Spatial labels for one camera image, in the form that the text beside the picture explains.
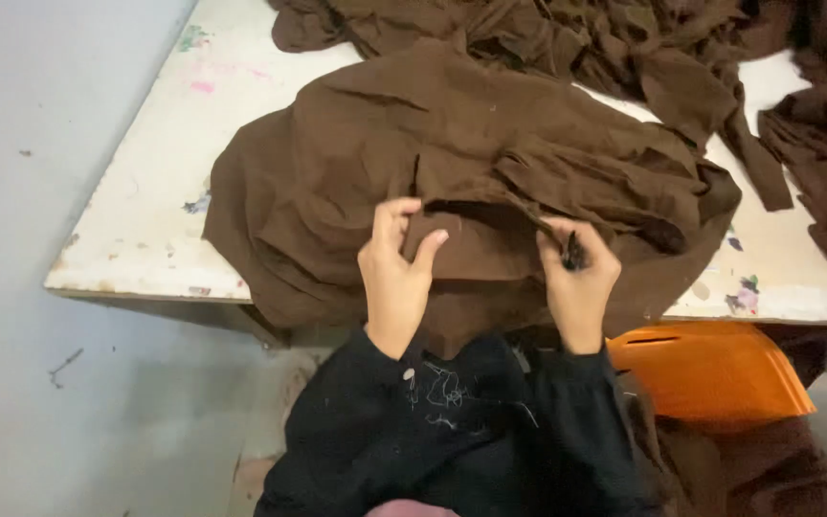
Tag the person's right hand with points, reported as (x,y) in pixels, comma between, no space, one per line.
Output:
(582,287)

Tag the person's left hand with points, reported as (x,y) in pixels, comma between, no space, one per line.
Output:
(392,280)

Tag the small black thread snips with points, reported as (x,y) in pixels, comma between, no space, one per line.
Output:
(573,253)

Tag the brown fabric garment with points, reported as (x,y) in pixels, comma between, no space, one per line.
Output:
(471,187)

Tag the orange plastic chair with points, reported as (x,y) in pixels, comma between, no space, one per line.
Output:
(708,373)

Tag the person's black top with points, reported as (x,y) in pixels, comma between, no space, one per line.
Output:
(471,431)

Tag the heap of brown garments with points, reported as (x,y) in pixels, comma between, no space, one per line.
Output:
(643,64)

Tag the brown cloth heap under table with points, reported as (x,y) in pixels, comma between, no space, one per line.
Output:
(758,467)

